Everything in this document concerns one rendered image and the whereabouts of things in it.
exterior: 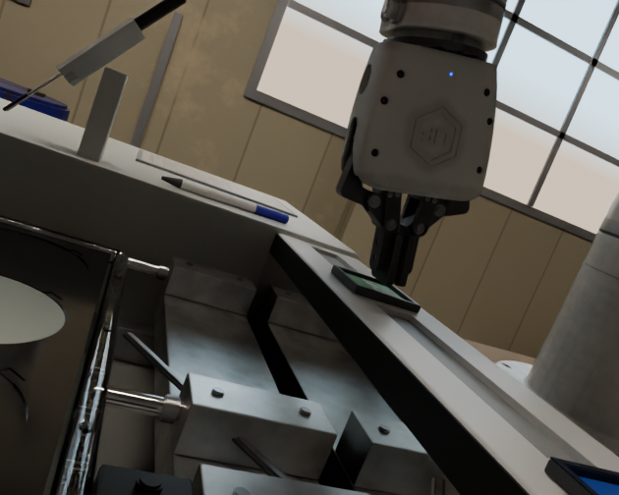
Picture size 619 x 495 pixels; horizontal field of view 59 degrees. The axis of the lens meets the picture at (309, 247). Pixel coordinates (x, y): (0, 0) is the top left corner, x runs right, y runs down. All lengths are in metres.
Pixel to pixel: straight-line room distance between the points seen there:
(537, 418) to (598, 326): 0.30
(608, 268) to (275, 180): 2.42
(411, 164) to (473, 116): 0.06
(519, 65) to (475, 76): 2.98
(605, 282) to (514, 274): 3.01
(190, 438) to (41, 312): 0.12
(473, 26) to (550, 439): 0.25
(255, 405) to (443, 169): 0.21
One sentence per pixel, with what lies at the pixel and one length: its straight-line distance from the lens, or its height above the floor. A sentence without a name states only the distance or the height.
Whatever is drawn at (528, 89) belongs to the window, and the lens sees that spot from 3.42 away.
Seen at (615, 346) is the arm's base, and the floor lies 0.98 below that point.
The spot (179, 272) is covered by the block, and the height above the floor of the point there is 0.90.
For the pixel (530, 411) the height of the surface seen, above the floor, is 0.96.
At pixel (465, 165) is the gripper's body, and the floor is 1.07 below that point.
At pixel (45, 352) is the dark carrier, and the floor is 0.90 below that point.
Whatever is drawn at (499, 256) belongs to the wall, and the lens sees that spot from 3.50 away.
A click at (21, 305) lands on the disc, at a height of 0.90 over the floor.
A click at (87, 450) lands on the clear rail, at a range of 0.24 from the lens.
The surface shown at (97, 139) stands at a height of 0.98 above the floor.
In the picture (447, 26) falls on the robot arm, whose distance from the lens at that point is 0.39.
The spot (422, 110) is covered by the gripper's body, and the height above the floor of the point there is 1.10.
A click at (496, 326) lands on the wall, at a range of 3.65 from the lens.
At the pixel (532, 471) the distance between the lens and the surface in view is 0.23.
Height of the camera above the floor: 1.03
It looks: 8 degrees down
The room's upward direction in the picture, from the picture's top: 21 degrees clockwise
